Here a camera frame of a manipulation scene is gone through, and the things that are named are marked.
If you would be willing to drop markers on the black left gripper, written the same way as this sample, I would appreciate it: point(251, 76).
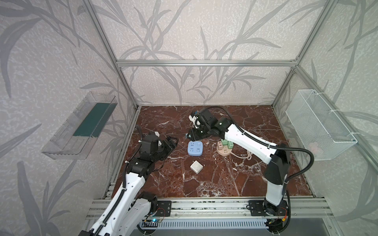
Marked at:
point(169, 143)

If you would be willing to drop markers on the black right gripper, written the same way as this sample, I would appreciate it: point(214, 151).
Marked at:
point(196, 129)

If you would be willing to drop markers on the white cube adapter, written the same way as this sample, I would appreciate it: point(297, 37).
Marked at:
point(196, 167)

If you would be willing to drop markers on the pink cube adapter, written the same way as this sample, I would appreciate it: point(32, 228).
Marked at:
point(219, 145)

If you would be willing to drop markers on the light green cube adapter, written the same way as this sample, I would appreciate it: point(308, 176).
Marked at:
point(230, 145)

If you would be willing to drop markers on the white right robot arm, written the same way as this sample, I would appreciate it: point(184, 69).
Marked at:
point(274, 197)

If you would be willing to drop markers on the blue square power strip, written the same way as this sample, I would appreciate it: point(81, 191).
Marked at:
point(195, 148)

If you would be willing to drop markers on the pink round power strip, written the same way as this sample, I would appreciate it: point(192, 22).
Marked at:
point(224, 150)

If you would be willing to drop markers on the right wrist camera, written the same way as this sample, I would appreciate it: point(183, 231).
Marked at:
point(203, 118)

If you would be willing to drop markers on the clear plastic wall tray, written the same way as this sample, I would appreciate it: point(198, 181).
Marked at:
point(77, 136)

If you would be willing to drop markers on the white wire mesh basket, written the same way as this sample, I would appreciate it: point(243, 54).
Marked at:
point(318, 126)

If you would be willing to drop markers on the aluminium front rail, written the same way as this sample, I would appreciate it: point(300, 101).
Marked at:
point(239, 208)

